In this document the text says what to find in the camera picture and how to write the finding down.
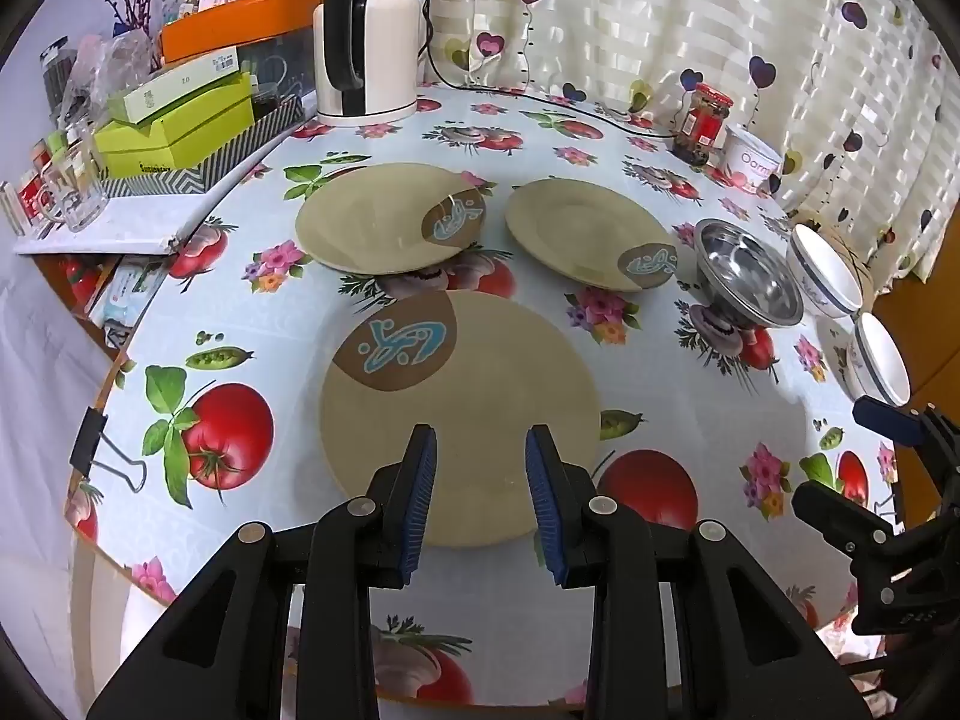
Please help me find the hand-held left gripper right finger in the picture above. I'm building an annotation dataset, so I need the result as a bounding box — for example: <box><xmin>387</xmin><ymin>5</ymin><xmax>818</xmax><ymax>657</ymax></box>
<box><xmin>523</xmin><ymin>424</ymin><xmax>852</xmax><ymax>720</ymax></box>

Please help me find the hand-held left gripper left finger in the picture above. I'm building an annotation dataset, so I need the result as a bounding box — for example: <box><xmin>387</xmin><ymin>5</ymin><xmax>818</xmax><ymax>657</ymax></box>
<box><xmin>86</xmin><ymin>424</ymin><xmax>440</xmax><ymax>720</ymax></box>

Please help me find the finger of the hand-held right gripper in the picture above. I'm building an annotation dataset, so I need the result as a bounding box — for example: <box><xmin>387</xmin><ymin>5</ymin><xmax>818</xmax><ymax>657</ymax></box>
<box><xmin>793</xmin><ymin>480</ymin><xmax>912</xmax><ymax>578</ymax></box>
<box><xmin>853</xmin><ymin>396</ymin><xmax>960</xmax><ymax>496</ymax></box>

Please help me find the white bowl with blue stripe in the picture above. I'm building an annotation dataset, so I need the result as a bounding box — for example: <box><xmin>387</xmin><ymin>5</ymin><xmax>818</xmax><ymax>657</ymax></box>
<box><xmin>844</xmin><ymin>313</ymin><xmax>912</xmax><ymax>407</ymax></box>
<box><xmin>786</xmin><ymin>223</ymin><xmax>863</xmax><ymax>318</ymax></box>

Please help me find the beige plate with brown patch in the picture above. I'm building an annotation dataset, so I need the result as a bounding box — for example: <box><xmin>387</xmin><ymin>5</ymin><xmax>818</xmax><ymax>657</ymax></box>
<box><xmin>504</xmin><ymin>178</ymin><xmax>680</xmax><ymax>292</ymax></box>
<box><xmin>321</xmin><ymin>291</ymin><xmax>602</xmax><ymax>549</ymax></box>
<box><xmin>295</xmin><ymin>163</ymin><xmax>488</xmax><ymax>276</ymax></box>

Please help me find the stainless steel bowl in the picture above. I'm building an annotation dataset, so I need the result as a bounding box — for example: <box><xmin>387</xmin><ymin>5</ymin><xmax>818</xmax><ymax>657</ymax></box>
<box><xmin>690</xmin><ymin>219</ymin><xmax>805</xmax><ymax>332</ymax></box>

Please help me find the fruit print tablecloth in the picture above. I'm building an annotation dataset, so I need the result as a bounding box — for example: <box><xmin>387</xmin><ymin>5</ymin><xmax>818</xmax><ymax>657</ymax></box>
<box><xmin>64</xmin><ymin>86</ymin><xmax>901</xmax><ymax>707</ymax></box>

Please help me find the white yogurt cup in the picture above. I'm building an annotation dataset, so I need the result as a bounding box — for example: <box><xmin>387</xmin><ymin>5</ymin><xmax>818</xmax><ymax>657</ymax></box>
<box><xmin>721</xmin><ymin>124</ymin><xmax>785</xmax><ymax>196</ymax></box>

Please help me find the black binder clip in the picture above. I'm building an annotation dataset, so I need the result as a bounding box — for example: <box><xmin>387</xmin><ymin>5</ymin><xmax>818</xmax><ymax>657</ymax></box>
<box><xmin>70</xmin><ymin>406</ymin><xmax>147</xmax><ymax>494</ymax></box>

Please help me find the red lid sauce jar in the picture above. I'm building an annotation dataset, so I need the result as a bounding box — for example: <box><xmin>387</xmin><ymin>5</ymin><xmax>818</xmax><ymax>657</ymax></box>
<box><xmin>671</xmin><ymin>82</ymin><xmax>732</xmax><ymax>168</ymax></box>

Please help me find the zigzag patterned box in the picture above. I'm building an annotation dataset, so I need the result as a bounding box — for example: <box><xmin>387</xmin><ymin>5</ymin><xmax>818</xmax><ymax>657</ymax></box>
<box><xmin>97</xmin><ymin>94</ymin><xmax>305</xmax><ymax>200</ymax></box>

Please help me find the white board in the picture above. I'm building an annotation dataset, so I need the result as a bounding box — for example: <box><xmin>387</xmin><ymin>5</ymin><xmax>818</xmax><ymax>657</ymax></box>
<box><xmin>13</xmin><ymin>191</ymin><xmax>218</xmax><ymax>256</ymax></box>

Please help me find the lime green box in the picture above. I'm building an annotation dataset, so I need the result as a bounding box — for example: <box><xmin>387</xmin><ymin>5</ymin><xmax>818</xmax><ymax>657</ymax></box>
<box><xmin>94</xmin><ymin>94</ymin><xmax>256</xmax><ymax>179</ymax></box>

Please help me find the cream electric kettle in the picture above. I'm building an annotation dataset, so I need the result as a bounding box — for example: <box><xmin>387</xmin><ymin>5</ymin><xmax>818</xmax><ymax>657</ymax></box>
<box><xmin>313</xmin><ymin>0</ymin><xmax>419</xmax><ymax>126</ymax></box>

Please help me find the glass mug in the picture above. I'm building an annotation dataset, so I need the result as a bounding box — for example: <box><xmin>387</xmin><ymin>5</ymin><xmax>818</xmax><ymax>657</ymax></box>
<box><xmin>34</xmin><ymin>165</ymin><xmax>110</xmax><ymax>232</ymax></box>

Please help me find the heart print curtain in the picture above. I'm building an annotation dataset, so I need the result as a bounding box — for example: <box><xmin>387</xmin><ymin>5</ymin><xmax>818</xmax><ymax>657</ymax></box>
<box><xmin>420</xmin><ymin>0</ymin><xmax>953</xmax><ymax>293</ymax></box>

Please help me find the pale green flat box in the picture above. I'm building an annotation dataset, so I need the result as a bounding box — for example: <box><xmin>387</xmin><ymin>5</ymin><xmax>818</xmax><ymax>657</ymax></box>
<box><xmin>107</xmin><ymin>64</ymin><xmax>252</xmax><ymax>123</ymax></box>

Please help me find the orange tray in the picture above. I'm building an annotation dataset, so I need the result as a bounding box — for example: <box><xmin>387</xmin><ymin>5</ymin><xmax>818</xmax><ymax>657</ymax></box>
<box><xmin>160</xmin><ymin>0</ymin><xmax>323</xmax><ymax>65</ymax></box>

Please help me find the clear plastic bag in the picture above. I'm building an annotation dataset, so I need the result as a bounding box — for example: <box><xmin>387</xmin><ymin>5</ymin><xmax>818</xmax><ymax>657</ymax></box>
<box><xmin>64</xmin><ymin>30</ymin><xmax>162</xmax><ymax>115</ymax></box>

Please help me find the black power cable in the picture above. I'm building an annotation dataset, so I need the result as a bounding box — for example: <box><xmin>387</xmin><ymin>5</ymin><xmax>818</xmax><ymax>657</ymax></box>
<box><xmin>420</xmin><ymin>0</ymin><xmax>676</xmax><ymax>137</ymax></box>

